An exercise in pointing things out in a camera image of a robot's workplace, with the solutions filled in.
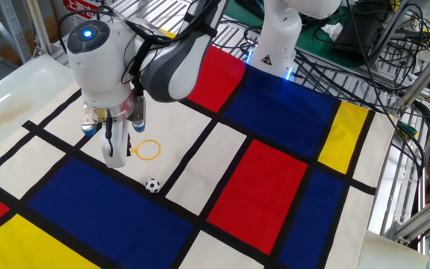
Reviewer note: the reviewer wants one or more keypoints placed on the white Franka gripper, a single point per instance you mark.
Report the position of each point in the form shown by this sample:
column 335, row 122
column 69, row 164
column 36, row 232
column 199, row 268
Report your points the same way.
column 119, row 149

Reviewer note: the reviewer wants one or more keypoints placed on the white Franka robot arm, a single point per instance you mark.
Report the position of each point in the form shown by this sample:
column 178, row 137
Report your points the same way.
column 95, row 74

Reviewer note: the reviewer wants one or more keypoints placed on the small soccer ball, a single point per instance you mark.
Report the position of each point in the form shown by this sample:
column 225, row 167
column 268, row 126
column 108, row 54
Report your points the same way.
column 152, row 185

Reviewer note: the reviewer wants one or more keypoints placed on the white plastic tub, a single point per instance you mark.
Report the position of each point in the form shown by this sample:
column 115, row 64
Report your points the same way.
column 21, row 97

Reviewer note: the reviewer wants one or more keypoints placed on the Mondrian pattern cloth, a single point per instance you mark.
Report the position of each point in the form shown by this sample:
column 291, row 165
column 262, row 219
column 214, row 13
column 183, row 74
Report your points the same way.
column 256, row 198

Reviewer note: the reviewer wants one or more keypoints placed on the red and white sign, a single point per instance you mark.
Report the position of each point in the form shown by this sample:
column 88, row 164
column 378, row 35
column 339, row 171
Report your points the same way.
column 80, row 7

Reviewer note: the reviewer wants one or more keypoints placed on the green mat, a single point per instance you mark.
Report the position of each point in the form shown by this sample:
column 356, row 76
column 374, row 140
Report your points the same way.
column 310, row 43

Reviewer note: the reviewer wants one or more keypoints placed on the crumpled white tissue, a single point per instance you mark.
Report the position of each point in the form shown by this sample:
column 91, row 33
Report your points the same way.
column 332, row 31

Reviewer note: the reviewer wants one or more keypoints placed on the black box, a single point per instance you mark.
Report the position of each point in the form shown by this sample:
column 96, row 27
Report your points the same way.
column 360, row 30

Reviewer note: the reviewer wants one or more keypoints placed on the silver wrist camera blue cap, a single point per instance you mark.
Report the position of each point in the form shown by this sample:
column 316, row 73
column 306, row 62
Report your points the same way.
column 139, row 116
column 88, row 129

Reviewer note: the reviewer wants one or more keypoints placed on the grey slotted steel post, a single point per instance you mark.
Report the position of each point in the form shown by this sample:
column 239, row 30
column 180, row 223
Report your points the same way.
column 15, row 30

